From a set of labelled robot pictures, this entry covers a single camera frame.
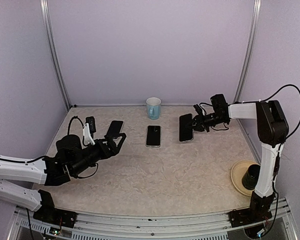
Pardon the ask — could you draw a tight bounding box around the light blue ceramic mug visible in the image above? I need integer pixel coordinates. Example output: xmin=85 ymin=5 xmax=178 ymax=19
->
xmin=146 ymin=97 xmax=161 ymax=120

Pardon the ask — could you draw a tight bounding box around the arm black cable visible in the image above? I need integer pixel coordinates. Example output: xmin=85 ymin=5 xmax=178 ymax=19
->
xmin=263 ymin=84 xmax=300 ymax=141
xmin=0 ymin=115 xmax=88 ymax=166

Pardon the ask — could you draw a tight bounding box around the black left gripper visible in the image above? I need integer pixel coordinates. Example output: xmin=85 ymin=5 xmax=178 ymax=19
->
xmin=70 ymin=132 xmax=126 ymax=176

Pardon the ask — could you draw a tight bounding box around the lavender silicone phone case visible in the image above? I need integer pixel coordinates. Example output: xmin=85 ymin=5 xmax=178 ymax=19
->
xmin=106 ymin=120 xmax=125 ymax=138

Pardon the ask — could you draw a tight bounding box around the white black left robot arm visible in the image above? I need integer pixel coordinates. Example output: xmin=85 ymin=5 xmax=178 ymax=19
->
xmin=0 ymin=133 xmax=127 ymax=223

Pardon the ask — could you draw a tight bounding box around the purple-edged black smartphone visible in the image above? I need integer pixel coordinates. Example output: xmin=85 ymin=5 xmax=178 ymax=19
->
xmin=106 ymin=120 xmax=124 ymax=137

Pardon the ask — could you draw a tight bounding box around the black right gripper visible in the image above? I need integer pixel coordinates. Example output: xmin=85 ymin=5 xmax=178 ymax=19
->
xmin=186 ymin=110 xmax=229 ymax=132

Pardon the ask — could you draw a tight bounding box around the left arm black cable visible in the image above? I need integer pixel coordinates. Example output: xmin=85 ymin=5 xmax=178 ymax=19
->
xmin=0 ymin=115 xmax=88 ymax=166

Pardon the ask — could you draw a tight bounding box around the right aluminium corner post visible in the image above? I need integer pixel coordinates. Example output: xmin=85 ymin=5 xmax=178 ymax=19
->
xmin=233 ymin=0 xmax=262 ymax=103

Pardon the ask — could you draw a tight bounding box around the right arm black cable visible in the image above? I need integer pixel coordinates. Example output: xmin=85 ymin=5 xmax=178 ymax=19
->
xmin=263 ymin=84 xmax=300 ymax=141

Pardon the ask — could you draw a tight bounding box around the dark green mug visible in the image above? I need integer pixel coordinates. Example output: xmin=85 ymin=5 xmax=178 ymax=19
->
xmin=241 ymin=164 xmax=261 ymax=191

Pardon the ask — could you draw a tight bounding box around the left aluminium corner post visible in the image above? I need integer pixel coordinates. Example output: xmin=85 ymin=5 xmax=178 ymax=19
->
xmin=40 ymin=0 xmax=72 ymax=111

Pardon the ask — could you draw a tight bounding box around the beige round plate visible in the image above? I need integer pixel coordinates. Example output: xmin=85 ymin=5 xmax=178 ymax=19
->
xmin=230 ymin=160 xmax=259 ymax=197

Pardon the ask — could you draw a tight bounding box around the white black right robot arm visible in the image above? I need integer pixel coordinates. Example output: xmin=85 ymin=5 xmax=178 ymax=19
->
xmin=186 ymin=94 xmax=289 ymax=222

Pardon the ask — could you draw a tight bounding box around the aluminium corner post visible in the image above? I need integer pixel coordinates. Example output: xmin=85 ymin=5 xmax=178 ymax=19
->
xmin=40 ymin=0 xmax=72 ymax=111
xmin=233 ymin=0 xmax=262 ymax=103

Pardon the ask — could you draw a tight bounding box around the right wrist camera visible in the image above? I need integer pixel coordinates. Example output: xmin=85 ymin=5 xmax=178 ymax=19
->
xmin=193 ymin=104 xmax=207 ymax=116

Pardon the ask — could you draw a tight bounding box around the aluminium front rail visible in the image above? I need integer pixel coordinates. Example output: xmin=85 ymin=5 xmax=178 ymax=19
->
xmin=7 ymin=198 xmax=298 ymax=240

